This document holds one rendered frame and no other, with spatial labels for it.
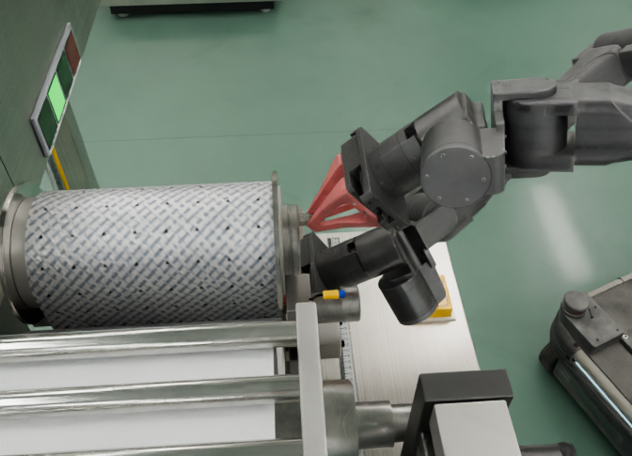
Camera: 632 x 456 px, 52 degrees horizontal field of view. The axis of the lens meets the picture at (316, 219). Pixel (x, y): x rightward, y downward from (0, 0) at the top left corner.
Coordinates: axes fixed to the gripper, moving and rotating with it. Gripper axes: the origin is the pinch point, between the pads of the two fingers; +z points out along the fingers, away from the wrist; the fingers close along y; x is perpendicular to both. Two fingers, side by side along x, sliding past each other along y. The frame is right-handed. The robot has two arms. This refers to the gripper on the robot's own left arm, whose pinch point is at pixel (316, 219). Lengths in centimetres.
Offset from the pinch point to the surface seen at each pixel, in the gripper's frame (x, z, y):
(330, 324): -10.4, 7.2, -4.9
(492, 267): -138, 31, 93
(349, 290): -7.1, 1.8, -4.8
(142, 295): 10.5, 14.1, -8.0
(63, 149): -1, 76, 76
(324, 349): -10.6, 8.5, -7.5
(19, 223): 22.2, 18.9, -3.0
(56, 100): 18, 32, 34
